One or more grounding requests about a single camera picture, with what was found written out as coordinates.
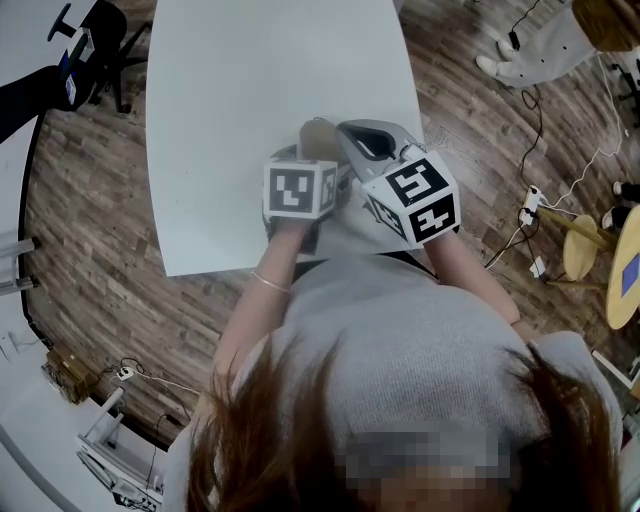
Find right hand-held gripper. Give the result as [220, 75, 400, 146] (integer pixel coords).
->
[335, 118, 461, 248]

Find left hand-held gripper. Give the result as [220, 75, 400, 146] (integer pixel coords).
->
[263, 143, 351, 256]

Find tan oval stone object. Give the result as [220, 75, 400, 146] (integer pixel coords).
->
[298, 118, 351, 164]

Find person's left forearm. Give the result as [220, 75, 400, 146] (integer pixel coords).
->
[213, 219, 312, 374]

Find person's right forearm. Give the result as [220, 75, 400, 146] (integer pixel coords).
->
[418, 230, 534, 344]

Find person's black trousers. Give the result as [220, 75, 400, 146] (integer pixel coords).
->
[292, 251, 439, 281]

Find person's grey knit top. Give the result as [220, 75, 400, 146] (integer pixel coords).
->
[164, 252, 626, 512]

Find black office chair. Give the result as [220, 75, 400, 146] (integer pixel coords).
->
[0, 0, 152, 144]
[612, 62, 640, 130]

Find blue square card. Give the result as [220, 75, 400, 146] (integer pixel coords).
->
[621, 252, 640, 297]

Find round wooden side table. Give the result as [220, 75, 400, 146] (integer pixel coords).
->
[537, 204, 640, 331]

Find brown cardboard box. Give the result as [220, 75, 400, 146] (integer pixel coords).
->
[42, 344, 99, 405]

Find white metal rack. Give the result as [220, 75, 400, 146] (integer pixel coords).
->
[74, 387, 166, 512]

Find thin metal bracelet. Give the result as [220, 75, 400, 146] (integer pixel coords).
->
[250, 269, 292, 295]

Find black power cable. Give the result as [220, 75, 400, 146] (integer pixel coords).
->
[507, 0, 547, 194]

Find long white cable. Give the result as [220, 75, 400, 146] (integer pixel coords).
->
[542, 49, 630, 211]

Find thin white floor cable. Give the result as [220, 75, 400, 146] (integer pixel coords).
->
[132, 372, 201, 396]

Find grey metal bracket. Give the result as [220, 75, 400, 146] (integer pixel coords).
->
[0, 237, 42, 296]

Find thin black floor cable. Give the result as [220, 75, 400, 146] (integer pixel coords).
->
[99, 357, 194, 424]

